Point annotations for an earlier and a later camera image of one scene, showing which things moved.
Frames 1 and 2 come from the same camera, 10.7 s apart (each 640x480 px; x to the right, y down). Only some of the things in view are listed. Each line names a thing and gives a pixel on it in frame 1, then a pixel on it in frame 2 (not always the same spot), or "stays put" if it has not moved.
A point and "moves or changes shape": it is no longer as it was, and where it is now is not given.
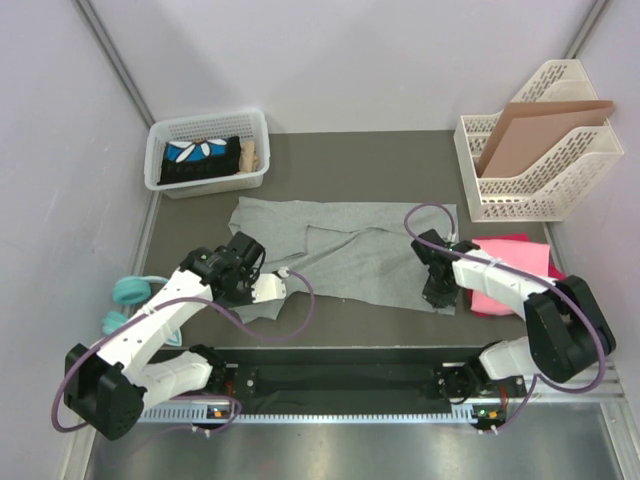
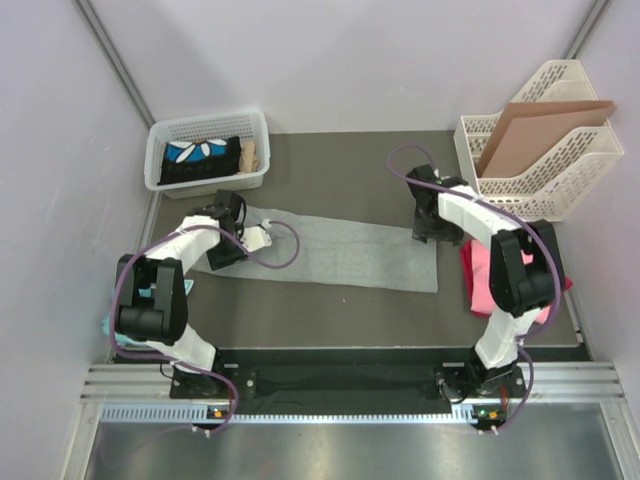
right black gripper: [438, 299] to [423, 232]
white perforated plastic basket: [207, 156] stays put
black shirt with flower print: [183, 160] stays put
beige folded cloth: [248, 157] stays put
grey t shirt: [341, 251] moves or changes shape
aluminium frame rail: [602, 386] stays put
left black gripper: [248, 277] to [217, 261]
